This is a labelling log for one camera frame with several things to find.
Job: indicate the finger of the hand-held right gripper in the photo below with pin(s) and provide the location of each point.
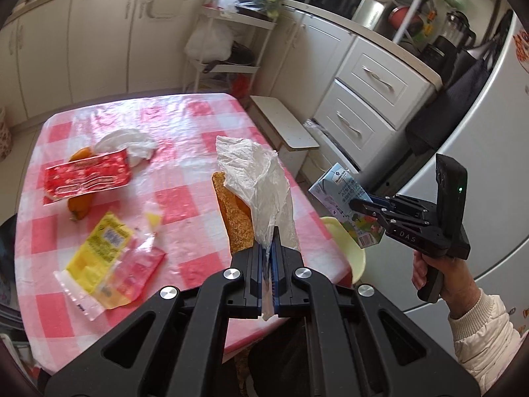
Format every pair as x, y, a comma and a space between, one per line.
372, 211
407, 206

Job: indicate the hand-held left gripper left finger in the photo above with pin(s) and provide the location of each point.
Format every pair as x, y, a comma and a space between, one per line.
260, 275

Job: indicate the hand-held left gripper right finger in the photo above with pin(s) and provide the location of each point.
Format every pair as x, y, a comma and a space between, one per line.
276, 293

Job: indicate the printed milk carton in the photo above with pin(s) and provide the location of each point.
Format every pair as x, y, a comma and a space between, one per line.
334, 190

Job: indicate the pale yellow bin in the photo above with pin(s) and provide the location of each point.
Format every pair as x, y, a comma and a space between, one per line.
351, 256

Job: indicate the white tissue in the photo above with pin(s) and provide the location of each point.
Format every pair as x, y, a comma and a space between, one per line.
128, 140

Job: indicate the person's right hand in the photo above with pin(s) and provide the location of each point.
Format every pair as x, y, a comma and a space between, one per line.
458, 285

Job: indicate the brown grainy flat pad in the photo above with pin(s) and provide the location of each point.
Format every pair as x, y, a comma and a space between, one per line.
235, 223

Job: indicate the silver refrigerator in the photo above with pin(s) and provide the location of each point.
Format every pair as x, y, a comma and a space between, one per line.
487, 144

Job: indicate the clear plastic liner bag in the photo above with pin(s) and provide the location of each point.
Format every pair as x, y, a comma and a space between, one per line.
326, 136

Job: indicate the pink snack packet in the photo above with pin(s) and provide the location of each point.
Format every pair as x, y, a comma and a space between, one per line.
140, 264

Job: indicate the small clear wrapper yellow scrap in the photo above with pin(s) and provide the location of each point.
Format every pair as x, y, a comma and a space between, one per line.
153, 219

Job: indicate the white drawer cabinet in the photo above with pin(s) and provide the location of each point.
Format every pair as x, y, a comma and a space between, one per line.
372, 91

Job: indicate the black tote bag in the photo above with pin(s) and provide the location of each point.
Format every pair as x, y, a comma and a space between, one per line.
458, 91

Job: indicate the white wooden stool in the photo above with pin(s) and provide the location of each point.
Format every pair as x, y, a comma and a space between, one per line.
281, 122

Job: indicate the pink checked tablecloth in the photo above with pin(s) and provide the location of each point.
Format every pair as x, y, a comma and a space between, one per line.
182, 132

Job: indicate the yellow snack packet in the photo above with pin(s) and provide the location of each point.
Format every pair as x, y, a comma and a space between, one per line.
99, 244

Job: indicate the white tall door cabinet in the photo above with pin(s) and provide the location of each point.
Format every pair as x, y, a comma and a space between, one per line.
314, 53

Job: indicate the black blender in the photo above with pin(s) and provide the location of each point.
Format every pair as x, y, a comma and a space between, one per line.
454, 33

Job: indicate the red plastic bag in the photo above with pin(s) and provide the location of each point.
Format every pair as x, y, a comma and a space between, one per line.
240, 84

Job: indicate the orange fridge sticker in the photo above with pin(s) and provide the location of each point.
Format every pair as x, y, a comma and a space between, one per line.
521, 45

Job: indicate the red cooking pot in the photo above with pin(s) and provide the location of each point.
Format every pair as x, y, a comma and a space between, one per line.
403, 16

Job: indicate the orange peel piece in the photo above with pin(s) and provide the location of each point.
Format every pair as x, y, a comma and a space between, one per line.
80, 155
79, 207

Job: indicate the white metal counter rack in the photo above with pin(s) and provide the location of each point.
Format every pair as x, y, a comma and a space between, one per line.
413, 8

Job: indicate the red printed packet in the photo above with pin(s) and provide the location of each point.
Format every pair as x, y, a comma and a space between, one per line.
86, 173

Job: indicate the silver steel pot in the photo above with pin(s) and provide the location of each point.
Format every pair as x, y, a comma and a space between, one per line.
372, 8

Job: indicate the black frying pan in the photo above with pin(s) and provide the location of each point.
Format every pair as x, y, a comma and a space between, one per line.
237, 56

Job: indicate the black cooking pot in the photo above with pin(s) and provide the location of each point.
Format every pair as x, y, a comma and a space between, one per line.
334, 0

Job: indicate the white shelf rack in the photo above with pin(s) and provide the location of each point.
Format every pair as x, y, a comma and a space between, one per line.
260, 22

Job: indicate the white hanging plastic bag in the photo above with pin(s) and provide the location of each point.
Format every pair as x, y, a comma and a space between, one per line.
208, 41

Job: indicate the dark bag of vegetables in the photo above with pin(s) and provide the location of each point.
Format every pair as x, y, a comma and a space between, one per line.
256, 0

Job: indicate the white crumpled plastic bag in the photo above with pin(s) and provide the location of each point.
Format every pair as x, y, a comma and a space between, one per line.
221, 2

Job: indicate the white base kitchen cabinets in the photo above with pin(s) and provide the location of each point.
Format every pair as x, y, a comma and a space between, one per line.
99, 45

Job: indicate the floral fabric bag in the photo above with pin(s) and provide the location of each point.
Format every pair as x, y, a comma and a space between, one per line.
4, 136

